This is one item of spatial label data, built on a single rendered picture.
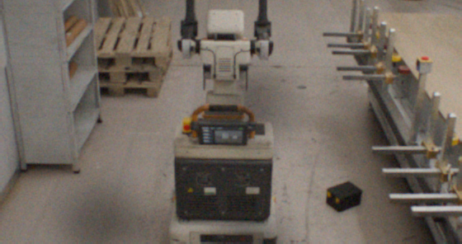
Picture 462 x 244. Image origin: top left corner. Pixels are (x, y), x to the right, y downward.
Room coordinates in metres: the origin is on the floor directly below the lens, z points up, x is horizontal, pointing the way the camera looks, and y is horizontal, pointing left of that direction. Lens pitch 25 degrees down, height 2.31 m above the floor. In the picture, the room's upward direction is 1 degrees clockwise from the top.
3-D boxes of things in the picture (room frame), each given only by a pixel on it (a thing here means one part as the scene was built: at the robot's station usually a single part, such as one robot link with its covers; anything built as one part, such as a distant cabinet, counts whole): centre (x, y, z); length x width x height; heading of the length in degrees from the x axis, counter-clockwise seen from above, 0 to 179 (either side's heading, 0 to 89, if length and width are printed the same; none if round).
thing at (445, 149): (2.54, -1.03, 0.89); 0.04 x 0.04 x 0.48; 0
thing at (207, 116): (3.00, 0.06, 0.87); 0.23 x 0.15 x 0.11; 90
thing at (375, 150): (2.75, -0.93, 0.82); 0.43 x 0.03 x 0.04; 90
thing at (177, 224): (3.12, 0.06, 0.16); 0.67 x 0.64 x 0.25; 0
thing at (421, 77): (3.05, -1.03, 0.93); 0.05 x 0.05 x 0.45; 0
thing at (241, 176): (3.03, 0.06, 0.59); 0.55 x 0.34 x 0.83; 90
